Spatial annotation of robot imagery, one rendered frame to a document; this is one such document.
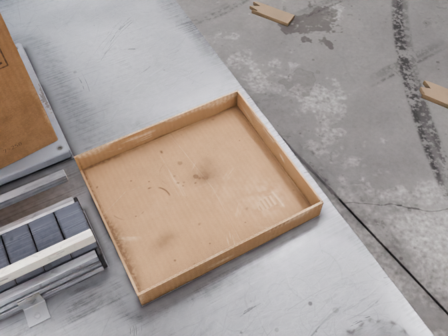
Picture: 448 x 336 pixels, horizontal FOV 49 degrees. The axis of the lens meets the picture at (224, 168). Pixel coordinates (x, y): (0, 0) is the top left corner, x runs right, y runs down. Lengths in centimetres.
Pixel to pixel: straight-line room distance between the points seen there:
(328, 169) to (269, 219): 111
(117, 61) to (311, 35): 145
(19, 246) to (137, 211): 18
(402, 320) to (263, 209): 25
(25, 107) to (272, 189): 40
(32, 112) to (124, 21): 36
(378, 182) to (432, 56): 73
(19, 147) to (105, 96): 19
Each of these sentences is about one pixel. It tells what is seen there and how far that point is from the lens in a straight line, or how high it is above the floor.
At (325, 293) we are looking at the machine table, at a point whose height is 83.
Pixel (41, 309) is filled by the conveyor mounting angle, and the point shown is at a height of 83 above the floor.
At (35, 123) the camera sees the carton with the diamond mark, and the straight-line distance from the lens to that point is 83.
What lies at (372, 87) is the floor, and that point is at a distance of 216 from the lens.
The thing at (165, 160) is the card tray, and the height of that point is 83.
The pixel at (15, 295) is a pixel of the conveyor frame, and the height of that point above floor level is 88.
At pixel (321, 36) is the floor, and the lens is 234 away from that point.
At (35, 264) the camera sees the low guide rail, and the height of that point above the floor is 91.
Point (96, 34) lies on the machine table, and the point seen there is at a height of 83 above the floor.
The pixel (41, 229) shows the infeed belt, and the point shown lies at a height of 88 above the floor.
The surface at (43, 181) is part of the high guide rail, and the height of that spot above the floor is 96.
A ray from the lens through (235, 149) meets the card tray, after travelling 84.
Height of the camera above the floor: 151
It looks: 56 degrees down
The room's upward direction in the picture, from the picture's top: straight up
